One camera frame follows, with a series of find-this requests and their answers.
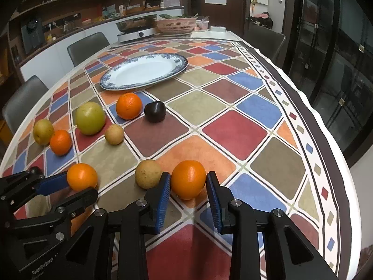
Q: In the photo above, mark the glass sliding door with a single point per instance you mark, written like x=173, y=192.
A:
x=331, y=46

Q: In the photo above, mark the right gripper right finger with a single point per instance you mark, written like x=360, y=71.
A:
x=234, y=216

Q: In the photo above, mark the colourful checkered tablecloth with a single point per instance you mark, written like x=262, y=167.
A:
x=234, y=112

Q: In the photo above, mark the small white basket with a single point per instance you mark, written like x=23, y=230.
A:
x=201, y=26

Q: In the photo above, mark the white side counter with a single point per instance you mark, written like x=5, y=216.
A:
x=54, y=61

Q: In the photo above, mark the grey chair near left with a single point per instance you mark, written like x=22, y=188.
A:
x=22, y=102

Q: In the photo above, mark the large green apple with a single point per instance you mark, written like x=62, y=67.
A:
x=90, y=118

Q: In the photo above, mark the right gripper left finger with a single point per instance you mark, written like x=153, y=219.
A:
x=142, y=217

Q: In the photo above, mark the small white box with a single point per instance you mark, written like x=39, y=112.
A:
x=217, y=29

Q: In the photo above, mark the pink woven basket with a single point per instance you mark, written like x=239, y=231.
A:
x=176, y=25

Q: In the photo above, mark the small orange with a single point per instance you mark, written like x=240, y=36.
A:
x=60, y=142

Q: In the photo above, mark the grey chair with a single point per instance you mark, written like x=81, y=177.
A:
x=86, y=47
x=22, y=102
x=270, y=43

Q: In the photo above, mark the small brown pear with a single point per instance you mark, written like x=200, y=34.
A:
x=114, y=134
x=148, y=174

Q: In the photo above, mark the white induction cooker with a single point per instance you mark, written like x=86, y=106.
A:
x=136, y=35

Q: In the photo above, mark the blue white oval plate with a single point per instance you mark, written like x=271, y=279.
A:
x=143, y=71

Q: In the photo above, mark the black coffee machine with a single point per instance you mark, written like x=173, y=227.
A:
x=32, y=35

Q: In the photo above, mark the grey chair right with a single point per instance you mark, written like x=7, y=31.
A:
x=270, y=43

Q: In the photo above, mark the small brown pear front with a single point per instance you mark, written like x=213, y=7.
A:
x=148, y=174

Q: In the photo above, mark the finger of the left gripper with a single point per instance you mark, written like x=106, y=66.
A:
x=17, y=189
x=58, y=220

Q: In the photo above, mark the yellow pear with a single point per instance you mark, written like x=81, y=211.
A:
x=43, y=131

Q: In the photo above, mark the grey chair far left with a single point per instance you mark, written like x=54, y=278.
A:
x=86, y=47

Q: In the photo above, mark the steel pan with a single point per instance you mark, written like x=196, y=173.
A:
x=135, y=24

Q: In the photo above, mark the dark purple plum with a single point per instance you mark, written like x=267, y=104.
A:
x=155, y=112

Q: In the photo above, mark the dark wooden door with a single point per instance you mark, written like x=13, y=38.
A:
x=230, y=14

